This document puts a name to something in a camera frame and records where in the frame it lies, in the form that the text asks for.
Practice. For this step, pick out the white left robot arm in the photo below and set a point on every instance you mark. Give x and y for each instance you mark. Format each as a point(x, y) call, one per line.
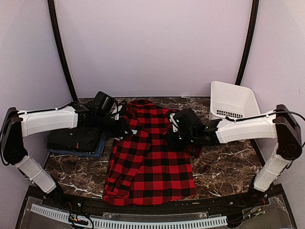
point(21, 124)

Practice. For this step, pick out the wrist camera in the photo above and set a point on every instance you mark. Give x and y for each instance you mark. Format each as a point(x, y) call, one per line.
point(106, 105)
point(184, 120)

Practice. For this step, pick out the white slotted cable duct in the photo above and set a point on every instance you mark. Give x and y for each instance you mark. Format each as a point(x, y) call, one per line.
point(132, 221)

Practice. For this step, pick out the black corner frame post left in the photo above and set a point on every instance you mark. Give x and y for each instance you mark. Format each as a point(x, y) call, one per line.
point(60, 49)

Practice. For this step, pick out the black corner frame post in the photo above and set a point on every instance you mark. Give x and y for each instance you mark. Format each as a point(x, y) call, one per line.
point(60, 49)
point(248, 42)

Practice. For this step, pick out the white plastic basket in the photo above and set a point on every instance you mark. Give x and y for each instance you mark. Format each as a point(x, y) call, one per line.
point(233, 101)

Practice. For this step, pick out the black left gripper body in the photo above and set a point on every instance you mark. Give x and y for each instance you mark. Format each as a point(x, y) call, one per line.
point(112, 129)

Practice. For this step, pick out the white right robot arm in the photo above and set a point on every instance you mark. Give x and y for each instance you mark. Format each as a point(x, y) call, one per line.
point(279, 124)

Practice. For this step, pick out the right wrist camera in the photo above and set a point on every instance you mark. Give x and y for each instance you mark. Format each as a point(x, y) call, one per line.
point(184, 120)

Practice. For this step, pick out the black corner frame post right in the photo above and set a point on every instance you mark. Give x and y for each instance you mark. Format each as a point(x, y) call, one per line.
point(248, 42)

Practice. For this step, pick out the blue checked folded shirt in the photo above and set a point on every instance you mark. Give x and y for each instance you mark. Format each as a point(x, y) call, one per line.
point(97, 153)

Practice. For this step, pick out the red black plaid shirt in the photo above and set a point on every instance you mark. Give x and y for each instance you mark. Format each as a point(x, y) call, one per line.
point(142, 165)

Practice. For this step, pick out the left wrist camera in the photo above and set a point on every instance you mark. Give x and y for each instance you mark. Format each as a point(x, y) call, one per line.
point(106, 105)

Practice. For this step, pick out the black front rail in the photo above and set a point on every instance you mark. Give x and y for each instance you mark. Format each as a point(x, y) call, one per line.
point(233, 204)

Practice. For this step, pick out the black pinstripe folded shirt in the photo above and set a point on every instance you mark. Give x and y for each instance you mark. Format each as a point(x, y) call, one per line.
point(80, 139)

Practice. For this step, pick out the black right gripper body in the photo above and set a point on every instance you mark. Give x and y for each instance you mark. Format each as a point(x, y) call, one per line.
point(188, 137)

